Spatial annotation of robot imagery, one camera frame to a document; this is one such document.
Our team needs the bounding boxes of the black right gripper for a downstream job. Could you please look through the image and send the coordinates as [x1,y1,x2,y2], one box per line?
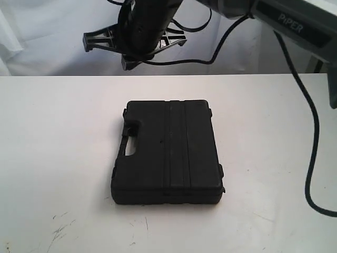
[83,1,186,71]

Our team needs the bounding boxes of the black plastic tool case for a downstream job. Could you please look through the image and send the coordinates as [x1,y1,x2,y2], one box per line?
[111,100,225,205]

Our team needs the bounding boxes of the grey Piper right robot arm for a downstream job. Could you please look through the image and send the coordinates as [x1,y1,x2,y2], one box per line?
[83,1,336,108]

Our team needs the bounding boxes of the white backdrop curtain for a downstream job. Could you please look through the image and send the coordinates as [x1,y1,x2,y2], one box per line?
[0,0,316,76]

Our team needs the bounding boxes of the black tripod stand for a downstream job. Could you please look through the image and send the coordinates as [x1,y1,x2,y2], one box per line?
[313,60,325,73]

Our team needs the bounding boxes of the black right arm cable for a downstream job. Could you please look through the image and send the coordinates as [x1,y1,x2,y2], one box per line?
[107,0,337,217]

